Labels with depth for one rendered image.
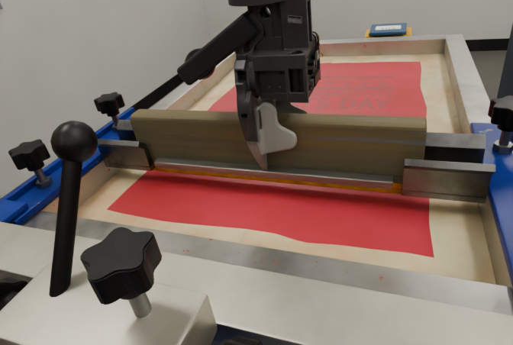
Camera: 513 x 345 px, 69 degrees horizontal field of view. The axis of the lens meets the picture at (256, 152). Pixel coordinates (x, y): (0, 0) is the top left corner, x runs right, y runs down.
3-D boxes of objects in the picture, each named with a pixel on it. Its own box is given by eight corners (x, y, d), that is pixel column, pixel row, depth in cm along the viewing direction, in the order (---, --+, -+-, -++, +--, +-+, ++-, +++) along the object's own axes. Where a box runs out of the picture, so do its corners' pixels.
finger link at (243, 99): (253, 146, 42) (246, 67, 39) (240, 145, 42) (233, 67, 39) (266, 133, 46) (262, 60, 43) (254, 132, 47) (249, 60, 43)
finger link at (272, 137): (295, 182, 43) (292, 105, 40) (248, 178, 45) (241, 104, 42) (301, 172, 46) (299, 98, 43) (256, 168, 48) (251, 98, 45)
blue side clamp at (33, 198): (140, 140, 72) (130, 106, 69) (162, 140, 71) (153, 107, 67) (8, 252, 49) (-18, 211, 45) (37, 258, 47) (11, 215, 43)
